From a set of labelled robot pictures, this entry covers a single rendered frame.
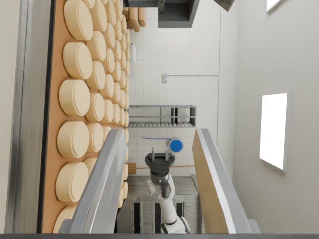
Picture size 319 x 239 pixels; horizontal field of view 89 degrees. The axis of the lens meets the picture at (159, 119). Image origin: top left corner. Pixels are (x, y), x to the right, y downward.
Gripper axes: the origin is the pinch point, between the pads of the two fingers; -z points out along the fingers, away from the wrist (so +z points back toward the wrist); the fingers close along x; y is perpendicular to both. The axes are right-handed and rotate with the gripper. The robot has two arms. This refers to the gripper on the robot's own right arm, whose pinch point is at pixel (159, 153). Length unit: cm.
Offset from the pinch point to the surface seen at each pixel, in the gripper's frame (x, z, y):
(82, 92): -10.7, -41.7, 21.8
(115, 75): -11.2, -35.4, 3.2
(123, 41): -10.6, -39.8, -10.0
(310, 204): 197, 171, -49
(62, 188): -11.7, -34.4, 31.8
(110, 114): -10.7, -31.5, 13.8
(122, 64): -10.9, -34.8, -5.4
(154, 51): -14, 85, -388
